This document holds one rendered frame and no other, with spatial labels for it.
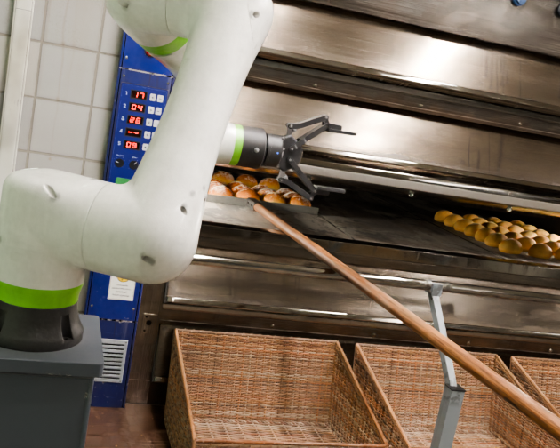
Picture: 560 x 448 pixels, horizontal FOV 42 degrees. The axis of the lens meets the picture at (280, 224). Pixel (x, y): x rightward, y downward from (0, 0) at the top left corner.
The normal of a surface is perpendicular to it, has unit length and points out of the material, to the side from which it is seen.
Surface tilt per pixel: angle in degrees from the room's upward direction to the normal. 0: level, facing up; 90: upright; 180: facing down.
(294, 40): 70
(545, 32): 90
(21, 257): 90
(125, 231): 75
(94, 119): 90
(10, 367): 90
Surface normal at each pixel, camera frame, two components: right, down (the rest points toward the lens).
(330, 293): 0.30, -0.12
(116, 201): 0.00, -0.65
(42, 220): -0.22, 0.11
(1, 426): 0.27, 0.22
